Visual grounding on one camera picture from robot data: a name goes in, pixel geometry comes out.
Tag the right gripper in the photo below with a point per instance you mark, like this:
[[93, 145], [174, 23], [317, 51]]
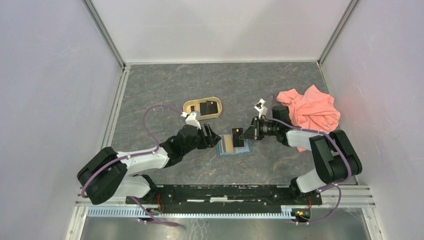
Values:
[[248, 134]]

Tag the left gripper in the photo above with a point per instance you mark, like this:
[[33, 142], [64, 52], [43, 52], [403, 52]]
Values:
[[210, 140]]

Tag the gold card with stripe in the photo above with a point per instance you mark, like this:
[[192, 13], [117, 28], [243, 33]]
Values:
[[226, 145]]

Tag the blue card holder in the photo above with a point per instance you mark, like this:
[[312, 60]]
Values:
[[247, 149]]

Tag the beige card tray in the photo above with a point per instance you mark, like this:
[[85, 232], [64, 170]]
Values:
[[209, 107]]

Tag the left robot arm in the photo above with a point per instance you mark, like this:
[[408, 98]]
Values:
[[112, 173]]

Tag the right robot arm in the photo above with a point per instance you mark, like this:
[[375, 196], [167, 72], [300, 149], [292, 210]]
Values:
[[334, 157]]

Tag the black card with numbers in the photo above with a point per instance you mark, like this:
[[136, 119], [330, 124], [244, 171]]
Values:
[[236, 137]]

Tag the pink cloth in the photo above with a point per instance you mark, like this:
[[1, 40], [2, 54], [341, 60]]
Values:
[[312, 110]]

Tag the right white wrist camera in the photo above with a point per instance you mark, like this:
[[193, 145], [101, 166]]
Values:
[[261, 108]]

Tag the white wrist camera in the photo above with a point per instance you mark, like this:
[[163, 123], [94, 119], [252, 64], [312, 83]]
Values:
[[261, 108], [192, 119]]

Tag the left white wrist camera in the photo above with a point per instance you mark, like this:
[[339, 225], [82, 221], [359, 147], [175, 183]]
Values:
[[192, 119]]

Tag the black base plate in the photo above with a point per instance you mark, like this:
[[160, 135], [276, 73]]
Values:
[[215, 208]]

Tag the aluminium frame rail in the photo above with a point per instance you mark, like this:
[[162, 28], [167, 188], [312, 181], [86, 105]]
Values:
[[345, 196]]

